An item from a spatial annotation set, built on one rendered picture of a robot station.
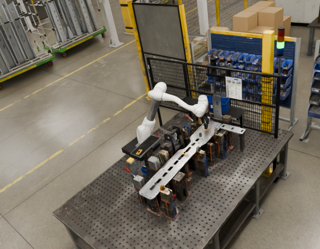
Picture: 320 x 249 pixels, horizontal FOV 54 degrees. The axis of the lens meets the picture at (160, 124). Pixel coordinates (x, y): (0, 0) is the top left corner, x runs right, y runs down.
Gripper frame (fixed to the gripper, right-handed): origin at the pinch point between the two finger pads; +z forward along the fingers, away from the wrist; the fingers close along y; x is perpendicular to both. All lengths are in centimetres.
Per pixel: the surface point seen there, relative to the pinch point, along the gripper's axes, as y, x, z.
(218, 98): 3.6, 26.2, -24.0
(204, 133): 1.2, -6.2, 5.6
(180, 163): 5, -63, 6
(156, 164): -12, -81, -1
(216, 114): -0.3, 26.2, -0.7
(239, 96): 18, 54, -14
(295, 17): -100, 635, 79
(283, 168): 72, 63, 91
